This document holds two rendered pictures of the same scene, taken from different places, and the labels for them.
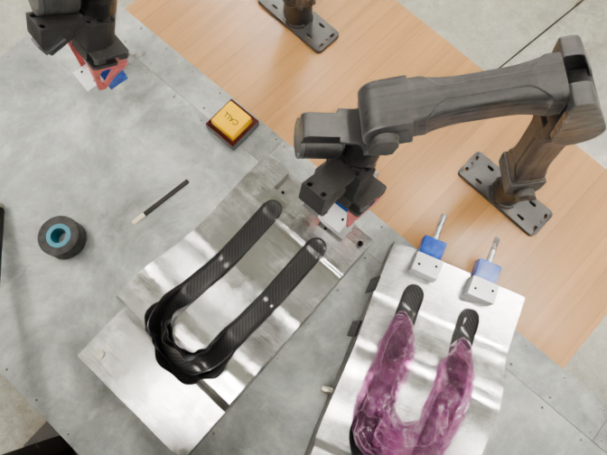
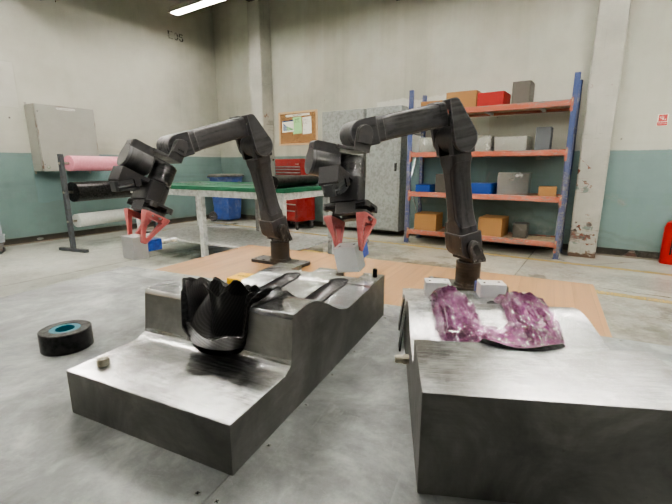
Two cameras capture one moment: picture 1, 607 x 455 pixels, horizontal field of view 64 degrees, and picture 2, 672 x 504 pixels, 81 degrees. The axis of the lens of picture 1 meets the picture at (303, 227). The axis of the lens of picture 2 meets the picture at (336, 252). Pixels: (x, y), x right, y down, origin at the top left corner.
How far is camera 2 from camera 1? 0.85 m
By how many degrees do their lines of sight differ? 63
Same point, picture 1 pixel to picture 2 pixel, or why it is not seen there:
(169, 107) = not seen: hidden behind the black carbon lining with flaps
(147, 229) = not seen: hidden behind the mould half
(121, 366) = (132, 368)
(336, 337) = (389, 353)
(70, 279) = (63, 366)
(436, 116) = (387, 117)
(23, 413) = not seen: outside the picture
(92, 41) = (152, 192)
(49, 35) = (126, 172)
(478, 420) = (567, 316)
